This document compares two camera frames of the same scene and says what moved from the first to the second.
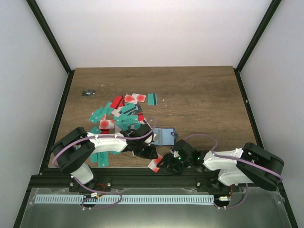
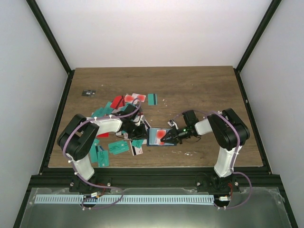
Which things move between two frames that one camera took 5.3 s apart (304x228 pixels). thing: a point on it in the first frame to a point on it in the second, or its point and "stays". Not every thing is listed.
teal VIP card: [103, 158] stays
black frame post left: [45, 23] stays
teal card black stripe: [152, 99] stays
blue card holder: [164, 137] stays
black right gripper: [168, 158] to [174, 139]
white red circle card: [153, 163] to [159, 133]
